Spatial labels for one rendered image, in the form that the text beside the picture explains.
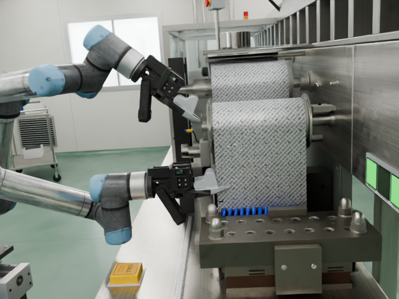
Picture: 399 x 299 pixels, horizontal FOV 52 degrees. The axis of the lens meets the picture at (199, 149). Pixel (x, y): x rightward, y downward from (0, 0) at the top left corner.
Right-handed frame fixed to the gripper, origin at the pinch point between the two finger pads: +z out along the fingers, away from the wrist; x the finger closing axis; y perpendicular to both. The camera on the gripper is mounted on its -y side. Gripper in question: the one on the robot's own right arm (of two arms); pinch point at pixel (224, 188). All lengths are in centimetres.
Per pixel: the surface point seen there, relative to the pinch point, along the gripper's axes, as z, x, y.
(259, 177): 9.2, -0.3, 2.7
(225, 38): 4, 72, 42
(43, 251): -147, 195, -109
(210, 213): -3.8, -8.2, -3.6
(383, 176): 29.3, -30.1, 10.6
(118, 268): -28.1, -9.5, -16.6
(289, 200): 17.0, -0.3, -4.0
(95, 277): -91, 151, -109
